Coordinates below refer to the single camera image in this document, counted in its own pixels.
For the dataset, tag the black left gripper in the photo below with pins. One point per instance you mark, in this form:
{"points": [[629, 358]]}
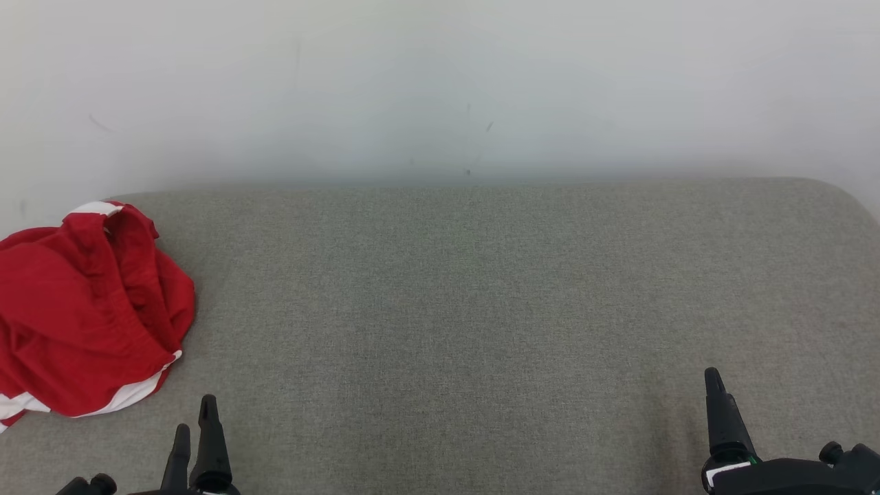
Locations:
{"points": [[206, 493]]}

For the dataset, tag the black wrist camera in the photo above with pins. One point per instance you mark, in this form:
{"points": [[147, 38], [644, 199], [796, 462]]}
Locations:
{"points": [[856, 457], [96, 485]]}

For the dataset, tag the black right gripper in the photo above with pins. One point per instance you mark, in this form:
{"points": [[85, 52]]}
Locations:
{"points": [[777, 480]]}

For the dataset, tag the red shorts with white stripe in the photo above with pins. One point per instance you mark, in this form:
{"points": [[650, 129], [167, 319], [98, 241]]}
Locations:
{"points": [[62, 344]]}

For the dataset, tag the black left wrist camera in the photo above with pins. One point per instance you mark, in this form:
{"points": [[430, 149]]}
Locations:
{"points": [[96, 485]]}

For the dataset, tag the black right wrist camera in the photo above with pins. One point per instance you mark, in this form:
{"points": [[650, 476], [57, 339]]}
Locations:
{"points": [[856, 457]]}

